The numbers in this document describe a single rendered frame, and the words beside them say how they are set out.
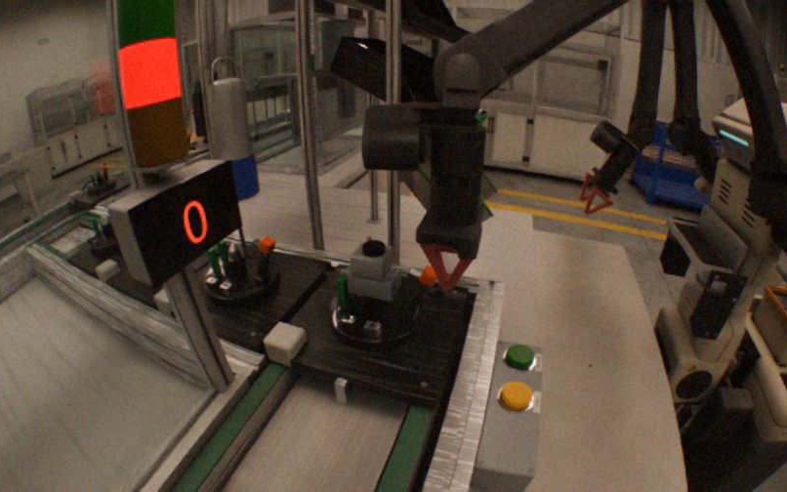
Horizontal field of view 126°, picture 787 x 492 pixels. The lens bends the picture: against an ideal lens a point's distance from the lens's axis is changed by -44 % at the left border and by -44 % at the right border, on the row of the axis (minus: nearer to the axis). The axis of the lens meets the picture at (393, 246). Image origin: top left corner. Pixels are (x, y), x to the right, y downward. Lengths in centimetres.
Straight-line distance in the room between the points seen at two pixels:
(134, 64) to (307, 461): 44
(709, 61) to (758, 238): 937
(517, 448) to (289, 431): 28
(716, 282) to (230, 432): 83
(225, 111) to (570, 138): 391
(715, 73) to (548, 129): 657
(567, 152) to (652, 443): 414
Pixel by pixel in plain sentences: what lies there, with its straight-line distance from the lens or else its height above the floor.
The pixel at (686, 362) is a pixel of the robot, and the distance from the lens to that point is 94.
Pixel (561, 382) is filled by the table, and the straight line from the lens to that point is 65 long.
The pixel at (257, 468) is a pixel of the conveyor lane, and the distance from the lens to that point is 47.
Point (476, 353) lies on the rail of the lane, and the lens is 52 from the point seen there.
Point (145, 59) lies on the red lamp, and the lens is 30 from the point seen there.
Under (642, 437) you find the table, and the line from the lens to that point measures 64.
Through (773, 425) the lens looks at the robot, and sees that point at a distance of 106.
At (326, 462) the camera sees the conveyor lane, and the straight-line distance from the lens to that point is 46.
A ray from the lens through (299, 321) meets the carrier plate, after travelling 55.
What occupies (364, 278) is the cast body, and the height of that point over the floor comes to 105.
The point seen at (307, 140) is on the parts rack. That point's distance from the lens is 68.
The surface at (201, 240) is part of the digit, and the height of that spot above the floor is 118.
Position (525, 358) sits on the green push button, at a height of 97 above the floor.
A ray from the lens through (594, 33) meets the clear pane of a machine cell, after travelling 452.
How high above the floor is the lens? 132
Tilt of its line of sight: 30 degrees down
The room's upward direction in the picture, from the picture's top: straight up
